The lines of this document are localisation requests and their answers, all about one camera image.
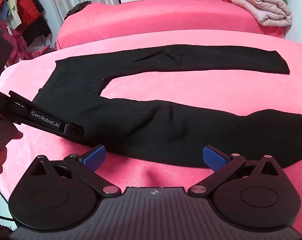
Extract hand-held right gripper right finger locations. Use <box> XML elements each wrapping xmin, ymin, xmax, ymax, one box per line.
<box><xmin>188</xmin><ymin>145</ymin><xmax>284</xmax><ymax>195</ymax></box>

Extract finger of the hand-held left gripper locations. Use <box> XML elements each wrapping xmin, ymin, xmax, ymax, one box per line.
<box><xmin>6</xmin><ymin>91</ymin><xmax>85</xmax><ymax>138</ymax></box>

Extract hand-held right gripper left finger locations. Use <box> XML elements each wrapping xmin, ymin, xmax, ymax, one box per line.
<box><xmin>31</xmin><ymin>145</ymin><xmax>121</xmax><ymax>197</ymax></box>

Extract black pants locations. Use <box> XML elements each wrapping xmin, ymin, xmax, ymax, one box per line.
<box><xmin>33</xmin><ymin>44</ymin><xmax>302</xmax><ymax>168</ymax></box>

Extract black garment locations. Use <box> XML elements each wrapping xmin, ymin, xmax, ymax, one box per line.
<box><xmin>23</xmin><ymin>17</ymin><xmax>53</xmax><ymax>46</ymax></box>

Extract blue garment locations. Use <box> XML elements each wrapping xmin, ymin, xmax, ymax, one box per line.
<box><xmin>0</xmin><ymin>4</ymin><xmax>11</xmax><ymax>21</ymax></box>

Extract cream garment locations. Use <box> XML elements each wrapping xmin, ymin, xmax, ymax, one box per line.
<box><xmin>5</xmin><ymin>0</ymin><xmax>22</xmax><ymax>30</ymax></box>

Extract red jacket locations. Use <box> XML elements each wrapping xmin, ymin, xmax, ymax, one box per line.
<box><xmin>14</xmin><ymin>0</ymin><xmax>42</xmax><ymax>33</ymax></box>

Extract pink blanket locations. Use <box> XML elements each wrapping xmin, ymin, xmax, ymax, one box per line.
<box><xmin>0</xmin><ymin>29</ymin><xmax>302</xmax><ymax>235</ymax></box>

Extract dark cloth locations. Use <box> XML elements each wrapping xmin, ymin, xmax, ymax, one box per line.
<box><xmin>64</xmin><ymin>1</ymin><xmax>92</xmax><ymax>20</ymax></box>

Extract pink bed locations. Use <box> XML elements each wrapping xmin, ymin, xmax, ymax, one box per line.
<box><xmin>56</xmin><ymin>0</ymin><xmax>286</xmax><ymax>51</ymax></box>

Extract folded pale pink quilt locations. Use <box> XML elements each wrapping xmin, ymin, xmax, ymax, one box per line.
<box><xmin>232</xmin><ymin>0</ymin><xmax>293</xmax><ymax>28</ymax></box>

